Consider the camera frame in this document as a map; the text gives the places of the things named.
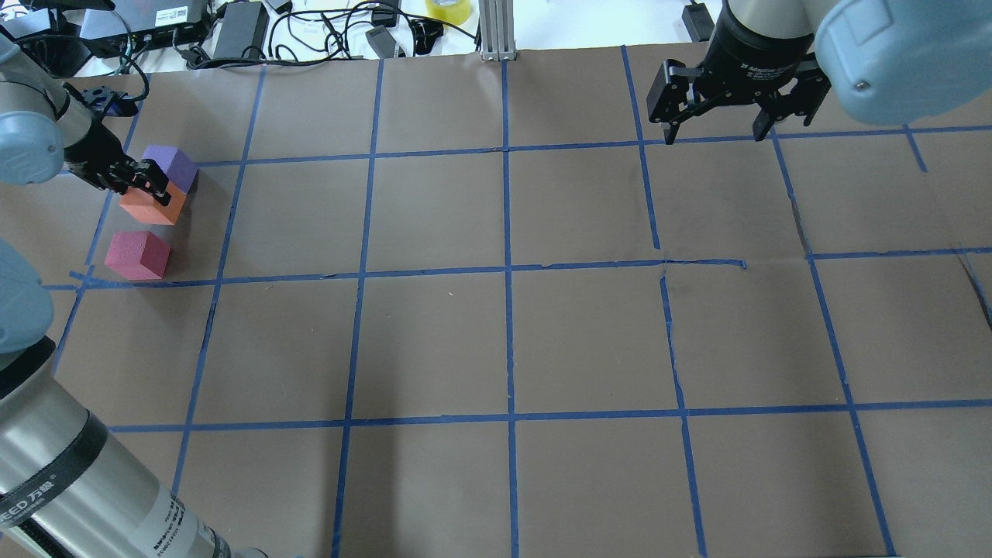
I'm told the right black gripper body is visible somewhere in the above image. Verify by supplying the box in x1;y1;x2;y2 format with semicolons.
647;8;832;127

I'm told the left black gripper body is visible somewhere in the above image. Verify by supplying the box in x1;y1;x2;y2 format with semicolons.
65;121;171;204

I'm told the orange foam block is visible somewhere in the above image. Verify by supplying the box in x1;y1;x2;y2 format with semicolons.
118;183;187;226

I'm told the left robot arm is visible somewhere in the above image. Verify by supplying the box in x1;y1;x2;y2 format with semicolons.
1;34;264;557

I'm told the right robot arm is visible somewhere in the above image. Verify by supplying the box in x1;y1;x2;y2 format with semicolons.
647;1;991;145

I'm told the purple foam block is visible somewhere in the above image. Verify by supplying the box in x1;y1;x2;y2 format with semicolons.
143;144;199;195

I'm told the red foam block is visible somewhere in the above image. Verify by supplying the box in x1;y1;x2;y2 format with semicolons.
104;230;171;281

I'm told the black power adapter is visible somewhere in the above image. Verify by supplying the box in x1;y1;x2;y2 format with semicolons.
681;1;715;43

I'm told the large black power brick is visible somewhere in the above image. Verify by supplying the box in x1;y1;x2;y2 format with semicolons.
212;1;269;60

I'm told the yellow tape roll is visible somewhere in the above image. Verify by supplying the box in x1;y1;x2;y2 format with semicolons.
425;0;472;26

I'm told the aluminium frame post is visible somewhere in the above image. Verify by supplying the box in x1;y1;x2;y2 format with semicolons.
477;0;518;61

